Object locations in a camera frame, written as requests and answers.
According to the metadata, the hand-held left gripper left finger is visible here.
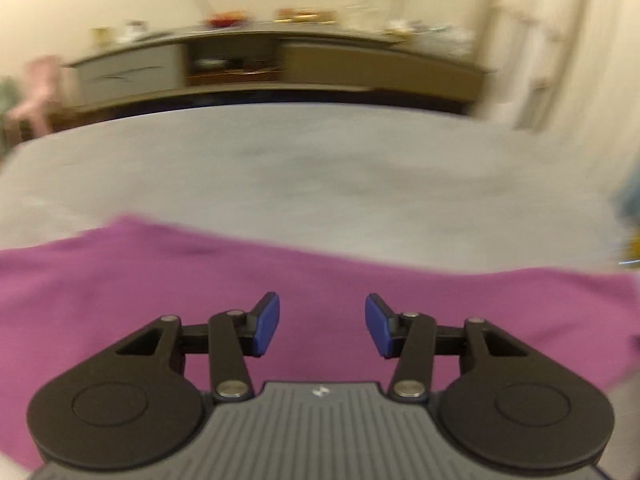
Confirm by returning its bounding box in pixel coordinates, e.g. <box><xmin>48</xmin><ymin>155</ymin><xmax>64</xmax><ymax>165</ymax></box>
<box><xmin>116</xmin><ymin>291</ymin><xmax>281</xmax><ymax>403</ymax></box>

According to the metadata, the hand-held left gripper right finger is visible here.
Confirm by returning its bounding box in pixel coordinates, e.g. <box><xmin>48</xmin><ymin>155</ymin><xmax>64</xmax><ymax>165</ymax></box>
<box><xmin>365</xmin><ymin>293</ymin><xmax>528</xmax><ymax>402</ymax></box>

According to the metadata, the low grey brown cabinet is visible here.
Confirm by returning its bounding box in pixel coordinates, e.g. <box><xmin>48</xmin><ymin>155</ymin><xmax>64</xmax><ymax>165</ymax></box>
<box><xmin>65</xmin><ymin>27</ymin><xmax>496</xmax><ymax>111</ymax></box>

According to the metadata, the light blue curtain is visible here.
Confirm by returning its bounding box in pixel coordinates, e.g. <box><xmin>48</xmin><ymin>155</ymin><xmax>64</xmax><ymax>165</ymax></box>
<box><xmin>614</xmin><ymin>160</ymin><xmax>640</xmax><ymax>231</ymax></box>

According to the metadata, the white box with packets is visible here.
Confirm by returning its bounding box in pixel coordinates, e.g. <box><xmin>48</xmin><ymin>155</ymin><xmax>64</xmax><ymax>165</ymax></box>
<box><xmin>405</xmin><ymin>20</ymin><xmax>473</xmax><ymax>48</ymax></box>

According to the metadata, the red fruit plate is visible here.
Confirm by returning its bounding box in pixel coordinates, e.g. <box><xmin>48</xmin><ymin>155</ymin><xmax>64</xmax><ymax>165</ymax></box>
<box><xmin>207</xmin><ymin>10</ymin><xmax>248</xmax><ymax>29</ymax></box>

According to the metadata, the stack of clear glass cups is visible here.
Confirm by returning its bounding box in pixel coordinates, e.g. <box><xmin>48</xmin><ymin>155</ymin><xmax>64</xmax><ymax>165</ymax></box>
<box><xmin>345</xmin><ymin>2</ymin><xmax>386</xmax><ymax>31</ymax></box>

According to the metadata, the white power strip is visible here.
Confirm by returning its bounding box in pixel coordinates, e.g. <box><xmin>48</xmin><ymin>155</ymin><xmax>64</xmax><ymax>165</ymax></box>
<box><xmin>117</xmin><ymin>20</ymin><xmax>148</xmax><ymax>43</ymax></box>

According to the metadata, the pink plastic chair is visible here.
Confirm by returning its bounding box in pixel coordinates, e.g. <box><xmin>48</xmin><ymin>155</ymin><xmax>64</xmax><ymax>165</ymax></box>
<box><xmin>7</xmin><ymin>55</ymin><xmax>66</xmax><ymax>136</ymax></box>

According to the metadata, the white curtain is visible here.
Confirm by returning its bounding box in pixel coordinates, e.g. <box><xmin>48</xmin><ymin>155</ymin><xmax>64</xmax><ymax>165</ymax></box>
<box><xmin>475</xmin><ymin>0</ymin><xmax>640</xmax><ymax>133</ymax></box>

